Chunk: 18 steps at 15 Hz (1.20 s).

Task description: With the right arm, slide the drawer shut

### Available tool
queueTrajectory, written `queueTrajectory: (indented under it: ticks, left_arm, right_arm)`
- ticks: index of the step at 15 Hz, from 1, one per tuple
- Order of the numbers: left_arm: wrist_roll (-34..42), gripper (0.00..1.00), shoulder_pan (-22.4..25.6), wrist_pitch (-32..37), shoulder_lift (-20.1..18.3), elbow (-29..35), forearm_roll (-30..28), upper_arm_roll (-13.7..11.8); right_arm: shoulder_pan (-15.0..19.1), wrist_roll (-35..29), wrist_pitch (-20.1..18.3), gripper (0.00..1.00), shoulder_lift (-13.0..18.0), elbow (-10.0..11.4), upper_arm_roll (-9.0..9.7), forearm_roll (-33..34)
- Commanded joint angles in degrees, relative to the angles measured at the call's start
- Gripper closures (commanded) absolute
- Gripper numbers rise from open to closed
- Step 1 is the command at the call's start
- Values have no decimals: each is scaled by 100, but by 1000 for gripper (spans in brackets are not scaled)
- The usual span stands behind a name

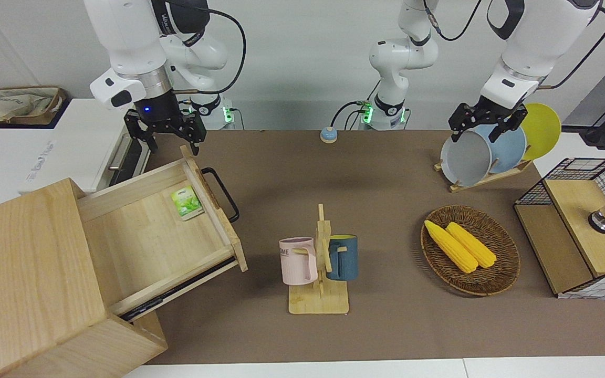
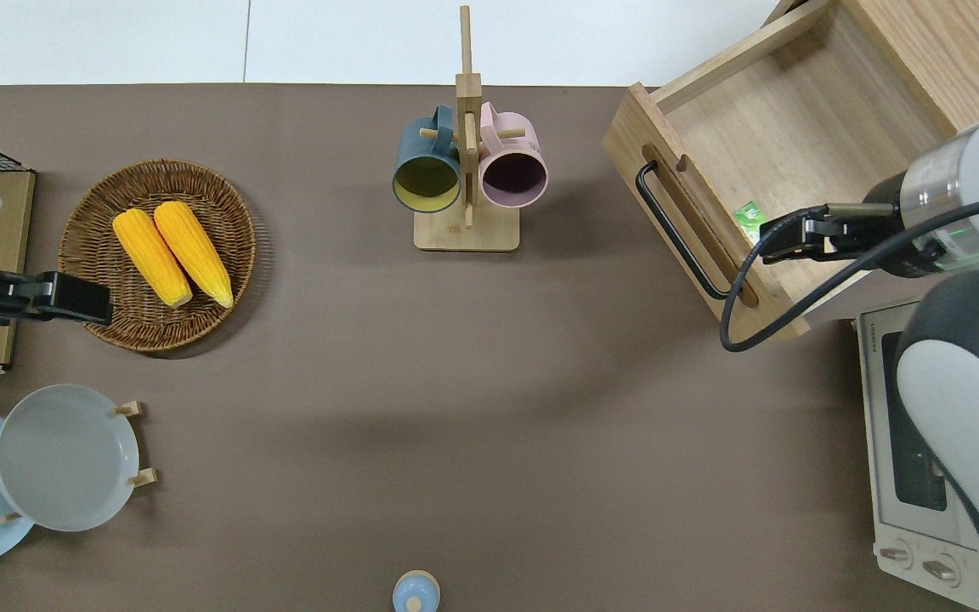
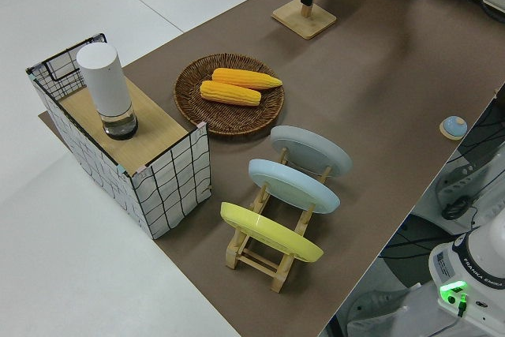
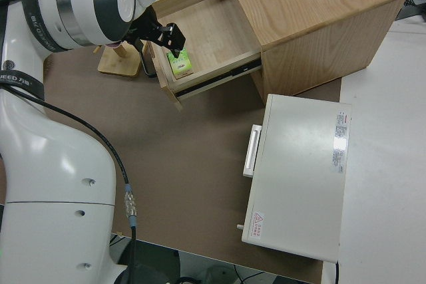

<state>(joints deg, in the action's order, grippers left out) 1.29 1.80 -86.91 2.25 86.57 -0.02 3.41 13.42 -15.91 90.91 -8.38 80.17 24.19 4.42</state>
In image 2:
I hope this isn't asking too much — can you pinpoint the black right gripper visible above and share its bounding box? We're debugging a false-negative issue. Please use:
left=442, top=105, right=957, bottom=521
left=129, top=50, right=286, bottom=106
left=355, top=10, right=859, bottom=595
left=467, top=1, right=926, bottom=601
left=759, top=202, right=900, bottom=265

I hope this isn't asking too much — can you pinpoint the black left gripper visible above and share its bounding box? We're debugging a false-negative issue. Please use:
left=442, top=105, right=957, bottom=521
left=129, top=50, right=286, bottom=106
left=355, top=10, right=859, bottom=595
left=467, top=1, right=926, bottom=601
left=0, top=271, right=114, bottom=327

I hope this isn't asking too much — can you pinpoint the light wooden drawer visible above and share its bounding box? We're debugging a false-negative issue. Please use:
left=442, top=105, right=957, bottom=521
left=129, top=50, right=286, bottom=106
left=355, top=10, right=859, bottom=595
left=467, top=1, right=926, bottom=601
left=603, top=0, right=958, bottom=343

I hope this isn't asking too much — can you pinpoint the round brown wicker basket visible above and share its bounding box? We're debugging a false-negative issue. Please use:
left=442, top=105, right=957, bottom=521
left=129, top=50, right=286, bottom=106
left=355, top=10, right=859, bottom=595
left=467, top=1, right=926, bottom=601
left=59, top=159, right=257, bottom=354

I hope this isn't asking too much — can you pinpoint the small green packet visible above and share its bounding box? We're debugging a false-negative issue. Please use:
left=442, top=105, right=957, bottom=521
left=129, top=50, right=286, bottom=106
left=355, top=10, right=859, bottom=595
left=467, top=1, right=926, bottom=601
left=733, top=201, right=767, bottom=240

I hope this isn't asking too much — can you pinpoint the yellow corn cob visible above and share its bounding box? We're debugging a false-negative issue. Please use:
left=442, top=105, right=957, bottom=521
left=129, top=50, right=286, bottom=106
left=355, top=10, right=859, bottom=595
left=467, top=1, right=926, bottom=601
left=112, top=209, right=194, bottom=309
left=154, top=201, right=235, bottom=309

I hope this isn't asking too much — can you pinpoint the grey round plate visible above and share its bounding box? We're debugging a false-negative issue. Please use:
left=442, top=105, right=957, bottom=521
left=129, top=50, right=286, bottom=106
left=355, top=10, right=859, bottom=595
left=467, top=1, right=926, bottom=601
left=0, top=384, right=140, bottom=533

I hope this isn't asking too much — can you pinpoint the wooden peg plate rack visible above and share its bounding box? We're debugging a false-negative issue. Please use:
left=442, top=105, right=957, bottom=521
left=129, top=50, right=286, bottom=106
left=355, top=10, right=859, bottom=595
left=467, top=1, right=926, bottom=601
left=0, top=401, right=158, bottom=524

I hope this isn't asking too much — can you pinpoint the light wooden cabinet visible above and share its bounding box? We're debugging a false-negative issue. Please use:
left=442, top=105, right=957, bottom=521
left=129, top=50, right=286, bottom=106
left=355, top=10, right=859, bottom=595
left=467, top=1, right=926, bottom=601
left=774, top=0, right=979, bottom=137

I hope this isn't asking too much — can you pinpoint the beige toaster oven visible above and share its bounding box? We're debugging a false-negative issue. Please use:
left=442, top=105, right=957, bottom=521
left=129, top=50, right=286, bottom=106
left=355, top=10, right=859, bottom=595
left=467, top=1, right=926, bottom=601
left=855, top=299, right=979, bottom=611

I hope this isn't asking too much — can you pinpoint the pink mug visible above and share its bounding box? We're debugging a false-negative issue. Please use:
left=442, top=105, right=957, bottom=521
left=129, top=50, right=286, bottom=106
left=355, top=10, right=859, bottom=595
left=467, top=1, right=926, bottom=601
left=478, top=102, right=549, bottom=209

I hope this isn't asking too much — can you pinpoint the wooden mug tree stand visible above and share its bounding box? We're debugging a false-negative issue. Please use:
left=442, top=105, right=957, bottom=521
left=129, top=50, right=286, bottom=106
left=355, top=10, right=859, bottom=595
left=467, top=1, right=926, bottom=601
left=414, top=5, right=521, bottom=252

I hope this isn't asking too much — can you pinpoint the dark teal mug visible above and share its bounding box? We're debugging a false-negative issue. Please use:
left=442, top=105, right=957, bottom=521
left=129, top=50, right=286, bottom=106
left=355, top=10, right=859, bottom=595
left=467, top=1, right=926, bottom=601
left=393, top=104, right=463, bottom=213

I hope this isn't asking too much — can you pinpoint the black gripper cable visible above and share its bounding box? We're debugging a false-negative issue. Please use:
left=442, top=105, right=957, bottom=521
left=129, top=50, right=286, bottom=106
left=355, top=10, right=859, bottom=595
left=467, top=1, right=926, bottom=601
left=720, top=194, right=979, bottom=612

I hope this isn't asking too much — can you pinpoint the black metal drawer handle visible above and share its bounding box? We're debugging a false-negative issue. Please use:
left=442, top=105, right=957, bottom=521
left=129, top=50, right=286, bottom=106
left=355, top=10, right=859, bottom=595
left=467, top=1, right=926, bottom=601
left=636, top=160, right=733, bottom=301

